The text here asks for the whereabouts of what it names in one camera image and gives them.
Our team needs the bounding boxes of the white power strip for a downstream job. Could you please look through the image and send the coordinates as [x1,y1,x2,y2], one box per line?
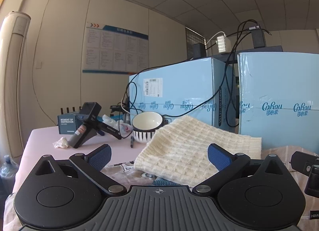
[216,35,229,54]

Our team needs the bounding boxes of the white standing air conditioner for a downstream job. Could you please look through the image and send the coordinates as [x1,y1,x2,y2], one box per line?
[1,11,31,159]

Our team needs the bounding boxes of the small black adapter box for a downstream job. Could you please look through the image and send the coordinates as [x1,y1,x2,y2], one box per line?
[192,43,206,59]

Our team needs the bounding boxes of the black power adapter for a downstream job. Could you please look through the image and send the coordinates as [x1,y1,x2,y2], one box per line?
[250,27,266,49]

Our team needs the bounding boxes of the dark window blind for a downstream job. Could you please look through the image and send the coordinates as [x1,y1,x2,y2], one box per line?
[185,27,205,60]

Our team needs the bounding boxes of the cream knitted sweater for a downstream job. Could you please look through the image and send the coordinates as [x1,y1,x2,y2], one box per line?
[134,115,262,187]

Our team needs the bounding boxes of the white crumpled plastic bag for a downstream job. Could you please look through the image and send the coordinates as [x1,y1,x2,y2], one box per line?
[102,114,132,136]

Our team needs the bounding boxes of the white striped ceramic bowl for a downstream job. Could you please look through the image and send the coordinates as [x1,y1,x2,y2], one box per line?
[131,111,164,143]

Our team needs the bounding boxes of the wall notice board poster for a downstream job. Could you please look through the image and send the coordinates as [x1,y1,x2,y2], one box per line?
[82,22,149,74]

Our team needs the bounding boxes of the black power cable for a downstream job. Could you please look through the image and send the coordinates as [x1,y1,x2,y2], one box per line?
[123,20,273,129]

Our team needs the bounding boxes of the crumpled white tissue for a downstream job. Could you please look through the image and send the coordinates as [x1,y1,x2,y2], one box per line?
[53,137,69,149]

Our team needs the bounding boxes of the water bottle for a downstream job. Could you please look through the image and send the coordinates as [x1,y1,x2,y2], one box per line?
[1,155,19,194]

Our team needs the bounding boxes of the small dark blue box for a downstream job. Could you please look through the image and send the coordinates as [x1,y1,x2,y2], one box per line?
[57,112,82,135]

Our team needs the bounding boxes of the large light blue carton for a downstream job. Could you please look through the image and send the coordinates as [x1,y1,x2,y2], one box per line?
[237,52,318,153]

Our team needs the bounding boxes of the spare black handheld gripper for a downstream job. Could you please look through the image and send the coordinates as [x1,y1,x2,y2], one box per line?
[68,102,122,149]

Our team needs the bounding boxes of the pink striped bed sheet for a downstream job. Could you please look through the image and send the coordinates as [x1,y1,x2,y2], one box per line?
[2,127,318,230]

